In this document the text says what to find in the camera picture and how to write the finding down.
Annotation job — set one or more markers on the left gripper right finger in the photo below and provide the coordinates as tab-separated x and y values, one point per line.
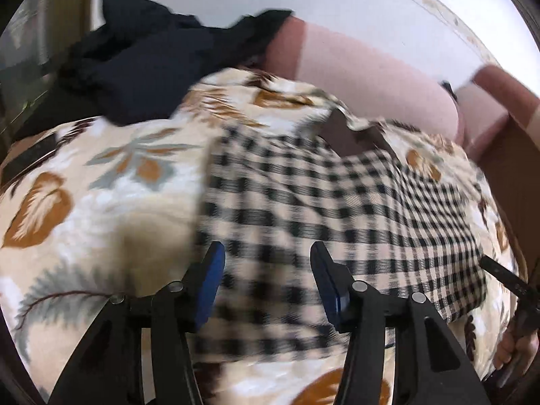
431	366

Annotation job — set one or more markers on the brown wooden side panel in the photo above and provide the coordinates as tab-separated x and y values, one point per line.
511	166

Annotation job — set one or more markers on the black smartphone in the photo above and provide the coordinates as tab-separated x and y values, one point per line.
30	158

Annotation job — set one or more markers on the black garment pile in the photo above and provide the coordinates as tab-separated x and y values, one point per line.
141	62

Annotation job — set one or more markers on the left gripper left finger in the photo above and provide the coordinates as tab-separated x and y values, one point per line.
106	366

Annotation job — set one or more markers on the person's right hand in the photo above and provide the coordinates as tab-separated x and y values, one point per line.
525	347

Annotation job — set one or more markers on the leaf pattern fleece blanket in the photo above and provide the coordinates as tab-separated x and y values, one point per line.
115	209

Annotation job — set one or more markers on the pink brown sofa backrest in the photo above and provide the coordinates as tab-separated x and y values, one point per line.
370	82

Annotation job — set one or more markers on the pink brown sofa armrest cushion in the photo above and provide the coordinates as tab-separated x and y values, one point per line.
490	100

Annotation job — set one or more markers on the black beige checkered shirt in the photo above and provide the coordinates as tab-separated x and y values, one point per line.
398	217

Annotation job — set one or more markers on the dark glass cabinet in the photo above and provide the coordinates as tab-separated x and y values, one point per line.
35	36

